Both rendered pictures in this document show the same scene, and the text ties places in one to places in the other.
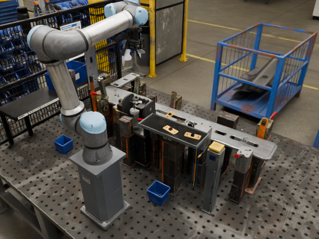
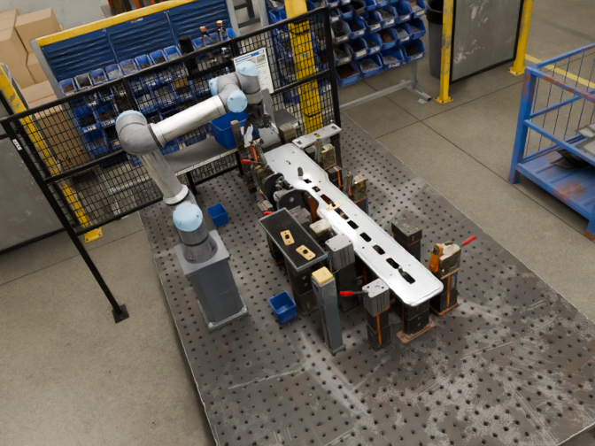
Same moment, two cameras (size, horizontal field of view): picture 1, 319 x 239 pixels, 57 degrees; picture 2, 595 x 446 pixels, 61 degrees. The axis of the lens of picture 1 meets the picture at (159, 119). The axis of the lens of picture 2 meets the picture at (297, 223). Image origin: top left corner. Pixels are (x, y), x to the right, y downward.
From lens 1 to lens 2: 1.12 m
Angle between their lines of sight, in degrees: 29
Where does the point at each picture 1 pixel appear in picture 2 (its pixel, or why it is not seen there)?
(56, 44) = (126, 142)
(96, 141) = (188, 238)
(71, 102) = (168, 191)
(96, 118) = (189, 213)
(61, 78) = (151, 167)
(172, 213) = (289, 336)
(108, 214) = (215, 316)
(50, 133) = (215, 196)
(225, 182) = not seen: hidden behind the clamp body
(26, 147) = not seen: hidden behind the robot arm
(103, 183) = (199, 283)
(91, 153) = (186, 249)
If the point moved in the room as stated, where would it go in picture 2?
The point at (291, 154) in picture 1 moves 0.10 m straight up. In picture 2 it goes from (514, 302) to (517, 288)
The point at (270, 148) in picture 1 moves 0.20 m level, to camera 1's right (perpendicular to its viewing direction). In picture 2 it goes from (428, 290) to (480, 303)
